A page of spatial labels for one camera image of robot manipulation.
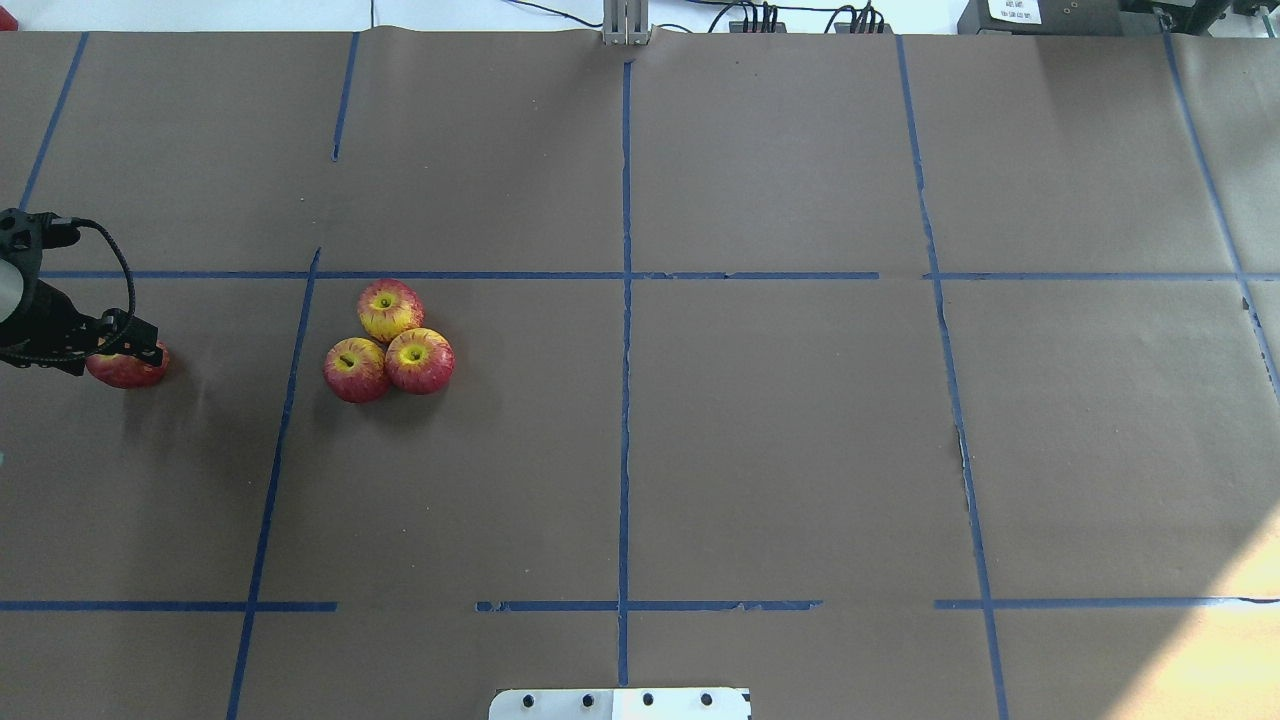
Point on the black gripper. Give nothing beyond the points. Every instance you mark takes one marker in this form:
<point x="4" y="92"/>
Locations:
<point x="47" y="320"/>

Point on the red yellow carried apple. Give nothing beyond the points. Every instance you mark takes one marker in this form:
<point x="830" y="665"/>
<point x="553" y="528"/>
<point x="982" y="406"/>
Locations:
<point x="128" y="372"/>

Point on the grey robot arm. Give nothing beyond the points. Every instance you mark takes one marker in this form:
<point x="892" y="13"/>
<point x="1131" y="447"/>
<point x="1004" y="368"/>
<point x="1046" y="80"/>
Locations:
<point x="40" y="325"/>

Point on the red yellow left apple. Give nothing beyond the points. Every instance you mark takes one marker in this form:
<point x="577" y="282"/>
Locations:
<point x="355" y="371"/>

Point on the red yellow top apple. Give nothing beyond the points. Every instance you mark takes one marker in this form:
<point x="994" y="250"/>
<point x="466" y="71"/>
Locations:
<point x="387" y="308"/>

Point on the red yellow right apple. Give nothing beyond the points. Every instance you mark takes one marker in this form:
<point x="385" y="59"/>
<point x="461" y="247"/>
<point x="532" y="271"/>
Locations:
<point x="420" y="361"/>

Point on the brown paper table cover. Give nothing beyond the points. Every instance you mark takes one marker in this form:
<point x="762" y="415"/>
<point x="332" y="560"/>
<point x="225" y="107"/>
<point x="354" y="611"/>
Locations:
<point x="897" y="378"/>

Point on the dark equipment box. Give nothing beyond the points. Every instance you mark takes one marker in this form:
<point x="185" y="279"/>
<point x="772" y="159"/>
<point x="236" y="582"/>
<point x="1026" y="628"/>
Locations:
<point x="1043" y="18"/>

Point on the white metal base plate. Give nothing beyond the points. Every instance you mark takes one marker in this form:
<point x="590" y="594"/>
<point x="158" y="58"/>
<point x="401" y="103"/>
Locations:
<point x="623" y="703"/>

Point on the aluminium profile post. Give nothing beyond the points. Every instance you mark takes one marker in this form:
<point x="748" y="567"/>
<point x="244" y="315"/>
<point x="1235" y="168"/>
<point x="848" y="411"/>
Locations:
<point x="626" y="23"/>

